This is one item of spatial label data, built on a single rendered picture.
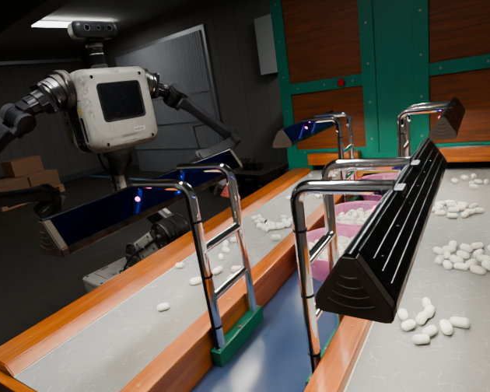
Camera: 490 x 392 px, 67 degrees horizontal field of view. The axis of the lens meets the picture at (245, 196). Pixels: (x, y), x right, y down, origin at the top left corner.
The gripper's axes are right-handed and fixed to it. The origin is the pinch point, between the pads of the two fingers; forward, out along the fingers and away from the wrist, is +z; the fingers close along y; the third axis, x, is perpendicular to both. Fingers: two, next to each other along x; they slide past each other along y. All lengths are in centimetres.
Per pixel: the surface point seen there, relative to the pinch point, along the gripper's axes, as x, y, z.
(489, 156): -55, 78, 71
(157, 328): -3, -70, 21
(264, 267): -14, -38, 30
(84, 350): 4, -83, 11
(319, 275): -17, -28, 44
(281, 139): -30.0, 7.3, 1.1
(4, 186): 395, 156, -393
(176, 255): 9.2, -37.9, 2.7
